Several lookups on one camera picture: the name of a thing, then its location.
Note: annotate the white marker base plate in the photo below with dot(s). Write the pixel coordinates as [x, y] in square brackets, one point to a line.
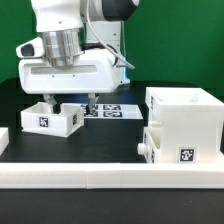
[115, 111]

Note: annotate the white drawer box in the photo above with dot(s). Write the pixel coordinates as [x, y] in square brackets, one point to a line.
[40, 119]
[150, 147]

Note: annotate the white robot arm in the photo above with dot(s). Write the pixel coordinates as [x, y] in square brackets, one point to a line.
[74, 52]

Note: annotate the white obstacle fence wall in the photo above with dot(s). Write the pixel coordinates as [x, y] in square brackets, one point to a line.
[106, 175]

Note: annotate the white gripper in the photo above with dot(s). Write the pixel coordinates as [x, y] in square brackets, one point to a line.
[93, 72]

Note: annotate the white drawer cabinet frame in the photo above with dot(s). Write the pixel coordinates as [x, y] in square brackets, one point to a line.
[191, 122]

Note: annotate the white drawer box front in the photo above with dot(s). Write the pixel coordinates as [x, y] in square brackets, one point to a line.
[150, 147]

